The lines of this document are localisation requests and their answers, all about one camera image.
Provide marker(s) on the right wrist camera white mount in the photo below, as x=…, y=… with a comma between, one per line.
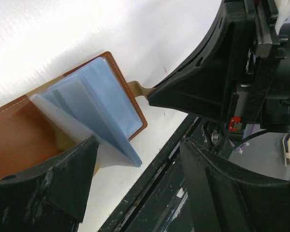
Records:
x=283, y=7

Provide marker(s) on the brown leather card holder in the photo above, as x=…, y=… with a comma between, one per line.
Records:
x=91, y=100

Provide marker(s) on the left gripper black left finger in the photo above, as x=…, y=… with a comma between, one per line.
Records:
x=51, y=196

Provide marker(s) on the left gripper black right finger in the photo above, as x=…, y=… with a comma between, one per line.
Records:
x=225, y=197

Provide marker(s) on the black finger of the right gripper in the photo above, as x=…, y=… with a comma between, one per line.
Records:
x=204, y=82

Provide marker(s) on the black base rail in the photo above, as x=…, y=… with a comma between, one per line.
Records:
x=160, y=192

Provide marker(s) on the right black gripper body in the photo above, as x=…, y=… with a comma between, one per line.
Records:
x=262, y=95

